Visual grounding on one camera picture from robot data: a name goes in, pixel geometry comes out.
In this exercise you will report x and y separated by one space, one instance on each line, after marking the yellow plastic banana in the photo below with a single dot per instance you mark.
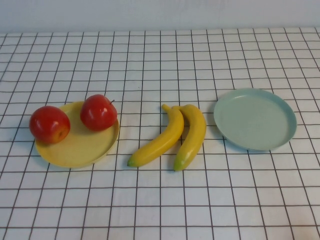
162 140
193 140

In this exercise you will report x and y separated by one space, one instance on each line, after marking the red plastic apple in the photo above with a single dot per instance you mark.
48 123
98 112

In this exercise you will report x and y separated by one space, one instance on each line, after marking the yellow round plastic plate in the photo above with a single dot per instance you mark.
82 147

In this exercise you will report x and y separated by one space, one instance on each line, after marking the light blue round plate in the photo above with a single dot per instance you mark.
255 120

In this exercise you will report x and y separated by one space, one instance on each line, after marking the white grid tablecloth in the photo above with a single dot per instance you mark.
160 200

